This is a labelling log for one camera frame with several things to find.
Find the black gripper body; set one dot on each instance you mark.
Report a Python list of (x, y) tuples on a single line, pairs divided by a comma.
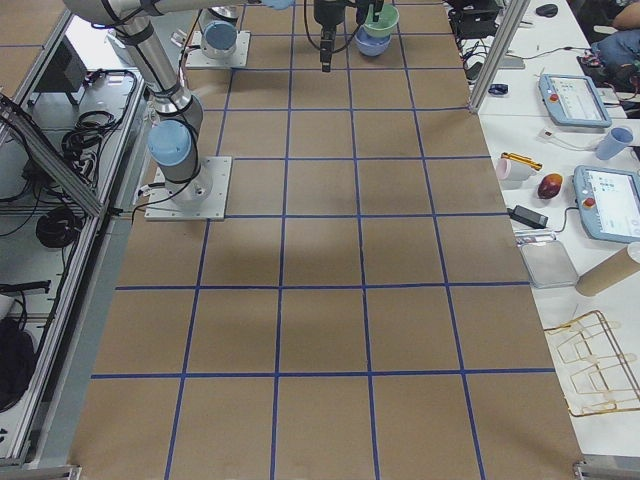
[(326, 14)]

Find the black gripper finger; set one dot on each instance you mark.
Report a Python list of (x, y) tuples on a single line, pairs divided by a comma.
[(377, 6)]

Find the green bowl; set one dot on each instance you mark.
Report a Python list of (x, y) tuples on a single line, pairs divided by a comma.
[(387, 21)]

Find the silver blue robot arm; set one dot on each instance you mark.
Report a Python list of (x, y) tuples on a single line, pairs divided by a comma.
[(173, 143)]

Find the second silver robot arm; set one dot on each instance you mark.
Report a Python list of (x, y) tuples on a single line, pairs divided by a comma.
[(218, 27)]

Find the blue bowl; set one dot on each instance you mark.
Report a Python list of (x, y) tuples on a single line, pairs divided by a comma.
[(371, 46)]

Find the pink mug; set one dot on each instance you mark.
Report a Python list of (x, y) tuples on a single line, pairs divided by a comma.
[(508, 169)]

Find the upper teach pendant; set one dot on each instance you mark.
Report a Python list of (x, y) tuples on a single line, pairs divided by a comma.
[(573, 101)]

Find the teach pendant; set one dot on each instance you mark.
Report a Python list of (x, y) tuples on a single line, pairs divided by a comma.
[(608, 202), (573, 101)]

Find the red mango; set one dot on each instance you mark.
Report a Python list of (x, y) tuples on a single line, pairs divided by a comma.
[(550, 186)]

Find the black power adapter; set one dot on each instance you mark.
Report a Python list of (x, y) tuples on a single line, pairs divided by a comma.
[(527, 217)]

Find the lilac plastic cup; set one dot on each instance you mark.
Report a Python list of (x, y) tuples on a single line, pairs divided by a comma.
[(615, 140)]

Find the lower teach pendant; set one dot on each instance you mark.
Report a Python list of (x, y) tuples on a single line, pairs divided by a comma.
[(608, 202)]

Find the brown paper table cover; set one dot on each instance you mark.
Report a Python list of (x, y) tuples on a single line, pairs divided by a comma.
[(361, 313)]

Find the silver metal tray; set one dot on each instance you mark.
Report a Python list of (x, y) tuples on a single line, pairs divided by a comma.
[(546, 259)]

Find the cardboard tube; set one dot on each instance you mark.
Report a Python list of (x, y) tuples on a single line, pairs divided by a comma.
[(610, 271)]

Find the aluminium frame post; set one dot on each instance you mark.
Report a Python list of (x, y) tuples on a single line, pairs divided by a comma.
[(510, 23)]

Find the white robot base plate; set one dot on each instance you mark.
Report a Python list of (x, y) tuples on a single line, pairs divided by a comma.
[(205, 197)]

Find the gold wire rack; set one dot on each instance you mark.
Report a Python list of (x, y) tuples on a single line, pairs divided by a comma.
[(597, 375)]

